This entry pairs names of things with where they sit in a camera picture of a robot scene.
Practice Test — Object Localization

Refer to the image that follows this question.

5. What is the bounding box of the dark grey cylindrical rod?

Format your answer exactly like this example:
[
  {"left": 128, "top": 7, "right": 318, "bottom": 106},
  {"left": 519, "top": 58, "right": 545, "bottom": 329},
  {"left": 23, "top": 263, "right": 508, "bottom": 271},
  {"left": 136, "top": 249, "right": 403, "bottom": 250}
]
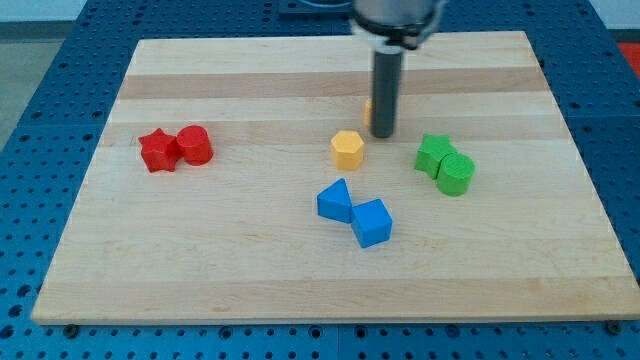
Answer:
[{"left": 370, "top": 47, "right": 404, "bottom": 138}]

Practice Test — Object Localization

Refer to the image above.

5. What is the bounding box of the blue triangle block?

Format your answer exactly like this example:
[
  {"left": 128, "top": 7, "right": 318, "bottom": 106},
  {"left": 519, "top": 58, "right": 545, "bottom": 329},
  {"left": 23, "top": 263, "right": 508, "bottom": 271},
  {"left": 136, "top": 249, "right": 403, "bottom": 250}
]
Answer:
[{"left": 316, "top": 178, "right": 352, "bottom": 224}]

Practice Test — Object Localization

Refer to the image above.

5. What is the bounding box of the red star block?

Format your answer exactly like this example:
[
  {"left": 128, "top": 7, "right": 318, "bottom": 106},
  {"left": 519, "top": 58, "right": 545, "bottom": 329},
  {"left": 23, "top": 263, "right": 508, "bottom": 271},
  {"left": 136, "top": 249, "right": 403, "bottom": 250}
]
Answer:
[{"left": 138, "top": 128, "right": 181, "bottom": 173}]

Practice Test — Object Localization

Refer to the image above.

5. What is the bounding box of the green cylinder block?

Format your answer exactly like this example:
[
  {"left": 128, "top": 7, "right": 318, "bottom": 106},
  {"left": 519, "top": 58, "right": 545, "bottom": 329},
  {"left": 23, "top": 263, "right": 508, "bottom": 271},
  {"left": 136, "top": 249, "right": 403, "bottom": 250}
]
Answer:
[{"left": 436, "top": 153, "right": 475, "bottom": 196}]

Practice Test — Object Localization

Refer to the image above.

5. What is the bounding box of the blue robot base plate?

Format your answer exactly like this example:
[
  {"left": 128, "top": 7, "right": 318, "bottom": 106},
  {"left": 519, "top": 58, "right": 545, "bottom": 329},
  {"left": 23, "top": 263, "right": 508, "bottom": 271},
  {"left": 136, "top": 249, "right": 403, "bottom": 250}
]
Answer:
[{"left": 277, "top": 0, "right": 352, "bottom": 15}]

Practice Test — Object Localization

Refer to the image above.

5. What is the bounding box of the yellow hexagon block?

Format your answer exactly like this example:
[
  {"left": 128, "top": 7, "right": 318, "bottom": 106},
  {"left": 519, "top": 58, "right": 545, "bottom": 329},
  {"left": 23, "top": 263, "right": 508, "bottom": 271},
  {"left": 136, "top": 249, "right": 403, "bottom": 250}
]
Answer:
[{"left": 331, "top": 130, "right": 365, "bottom": 171}]

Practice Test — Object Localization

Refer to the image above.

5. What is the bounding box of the green star block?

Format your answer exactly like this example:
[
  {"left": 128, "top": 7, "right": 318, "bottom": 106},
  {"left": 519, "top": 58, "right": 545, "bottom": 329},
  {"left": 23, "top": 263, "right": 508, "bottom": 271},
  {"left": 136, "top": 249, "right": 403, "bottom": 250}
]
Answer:
[{"left": 414, "top": 134, "right": 457, "bottom": 179}]

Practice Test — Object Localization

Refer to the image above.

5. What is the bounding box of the red cylinder block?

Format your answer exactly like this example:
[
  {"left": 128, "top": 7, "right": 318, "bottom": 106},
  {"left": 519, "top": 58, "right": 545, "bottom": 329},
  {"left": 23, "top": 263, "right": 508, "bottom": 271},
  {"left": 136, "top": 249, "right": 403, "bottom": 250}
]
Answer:
[{"left": 176, "top": 125, "right": 214, "bottom": 166}]

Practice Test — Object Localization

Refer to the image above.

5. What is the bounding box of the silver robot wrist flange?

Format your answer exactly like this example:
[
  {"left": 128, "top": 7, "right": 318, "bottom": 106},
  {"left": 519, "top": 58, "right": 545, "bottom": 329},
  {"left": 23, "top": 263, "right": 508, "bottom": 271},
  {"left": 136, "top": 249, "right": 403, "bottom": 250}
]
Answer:
[{"left": 350, "top": 0, "right": 447, "bottom": 50}]

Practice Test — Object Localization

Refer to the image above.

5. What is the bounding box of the wooden board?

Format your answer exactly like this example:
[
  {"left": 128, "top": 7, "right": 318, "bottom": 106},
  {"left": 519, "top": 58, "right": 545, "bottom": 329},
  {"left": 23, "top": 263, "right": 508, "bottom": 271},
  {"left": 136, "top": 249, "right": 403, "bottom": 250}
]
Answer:
[{"left": 32, "top": 31, "right": 639, "bottom": 325}]

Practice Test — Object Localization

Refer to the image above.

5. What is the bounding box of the yellow block behind rod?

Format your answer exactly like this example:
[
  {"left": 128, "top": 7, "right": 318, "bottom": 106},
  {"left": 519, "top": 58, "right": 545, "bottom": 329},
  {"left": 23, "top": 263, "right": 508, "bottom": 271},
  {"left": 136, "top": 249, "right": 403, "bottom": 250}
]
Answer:
[{"left": 363, "top": 98, "right": 372, "bottom": 127}]

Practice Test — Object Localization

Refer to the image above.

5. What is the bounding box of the blue cube block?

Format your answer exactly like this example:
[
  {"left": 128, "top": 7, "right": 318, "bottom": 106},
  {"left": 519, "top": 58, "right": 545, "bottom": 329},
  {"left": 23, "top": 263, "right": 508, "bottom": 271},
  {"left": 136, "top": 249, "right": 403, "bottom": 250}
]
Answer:
[{"left": 351, "top": 199, "right": 393, "bottom": 248}]

